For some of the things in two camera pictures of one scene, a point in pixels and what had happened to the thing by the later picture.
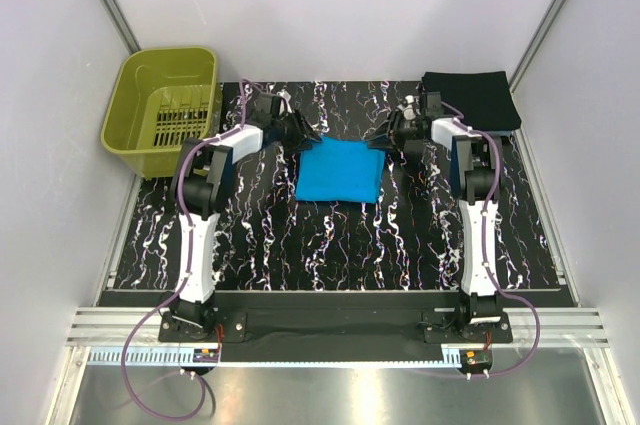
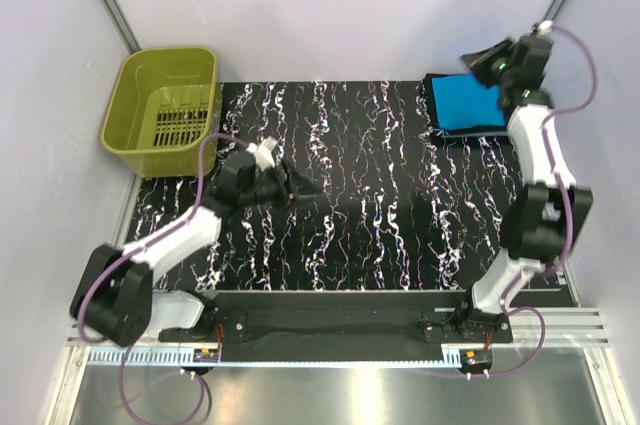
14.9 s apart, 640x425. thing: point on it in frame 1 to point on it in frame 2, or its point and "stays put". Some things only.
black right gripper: (391, 140) to (478, 63)
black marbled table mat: (350, 215) stays put
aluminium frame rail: (92, 328) stays put
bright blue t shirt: (340, 169) to (463, 101)
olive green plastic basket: (157, 100) stays put
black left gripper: (303, 134) to (295, 184)
